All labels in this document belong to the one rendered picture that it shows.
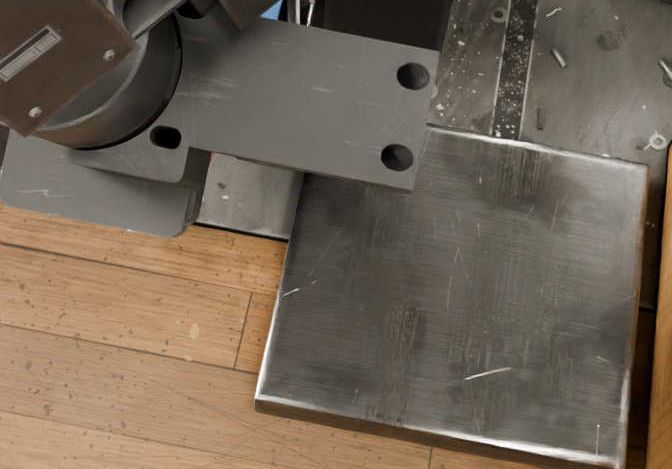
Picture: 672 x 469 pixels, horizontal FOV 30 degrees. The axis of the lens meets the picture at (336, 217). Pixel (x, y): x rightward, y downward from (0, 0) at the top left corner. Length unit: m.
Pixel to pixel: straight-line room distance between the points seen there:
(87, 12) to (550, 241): 0.37
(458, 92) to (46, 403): 0.27
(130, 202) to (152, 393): 0.18
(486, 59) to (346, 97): 0.31
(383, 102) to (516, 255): 0.24
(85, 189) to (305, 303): 0.18
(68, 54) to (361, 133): 0.12
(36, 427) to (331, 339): 0.14
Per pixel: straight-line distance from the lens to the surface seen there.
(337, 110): 0.38
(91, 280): 0.62
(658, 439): 0.59
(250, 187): 0.64
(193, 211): 0.44
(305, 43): 0.38
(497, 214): 0.62
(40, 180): 0.44
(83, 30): 0.29
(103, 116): 0.34
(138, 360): 0.60
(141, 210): 0.43
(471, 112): 0.67
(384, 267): 0.60
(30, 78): 0.29
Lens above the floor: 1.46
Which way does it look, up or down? 64 degrees down
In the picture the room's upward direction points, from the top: 8 degrees clockwise
